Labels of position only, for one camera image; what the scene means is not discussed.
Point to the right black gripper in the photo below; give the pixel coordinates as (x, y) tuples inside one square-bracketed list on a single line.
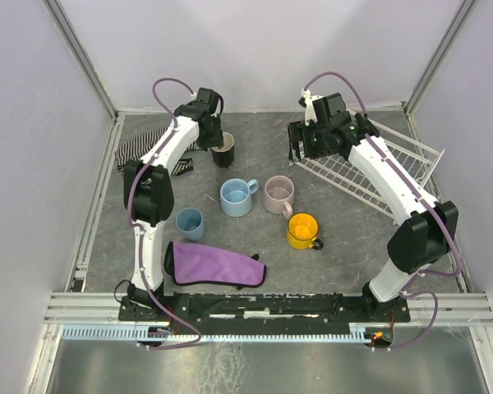
[(297, 139)]

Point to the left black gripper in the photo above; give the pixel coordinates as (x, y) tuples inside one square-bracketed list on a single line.
[(213, 137)]

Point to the black cup white interior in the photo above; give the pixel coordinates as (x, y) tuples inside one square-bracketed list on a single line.
[(224, 156)]

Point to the white wire dish rack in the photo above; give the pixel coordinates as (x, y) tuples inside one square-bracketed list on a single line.
[(358, 142)]

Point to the pink mug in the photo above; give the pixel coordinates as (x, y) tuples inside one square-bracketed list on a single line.
[(278, 197)]

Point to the light blue mug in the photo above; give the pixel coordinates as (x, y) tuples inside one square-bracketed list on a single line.
[(236, 196)]

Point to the yellow mug black handle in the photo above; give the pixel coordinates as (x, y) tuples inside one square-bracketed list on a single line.
[(302, 232)]

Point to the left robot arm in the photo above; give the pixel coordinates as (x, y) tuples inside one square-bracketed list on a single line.
[(148, 190)]

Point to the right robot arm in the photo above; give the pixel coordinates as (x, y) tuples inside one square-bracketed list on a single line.
[(411, 250)]

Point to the striped cloth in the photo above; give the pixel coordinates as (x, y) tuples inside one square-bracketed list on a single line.
[(142, 144)]

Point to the small blue tumbler cup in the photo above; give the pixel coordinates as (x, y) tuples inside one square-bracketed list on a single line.
[(190, 222)]

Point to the purple cloth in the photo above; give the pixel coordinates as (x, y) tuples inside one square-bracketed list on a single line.
[(191, 263)]

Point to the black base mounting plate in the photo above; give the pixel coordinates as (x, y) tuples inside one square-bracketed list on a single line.
[(294, 314)]

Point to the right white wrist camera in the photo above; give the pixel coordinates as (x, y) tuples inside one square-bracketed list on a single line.
[(306, 101)]

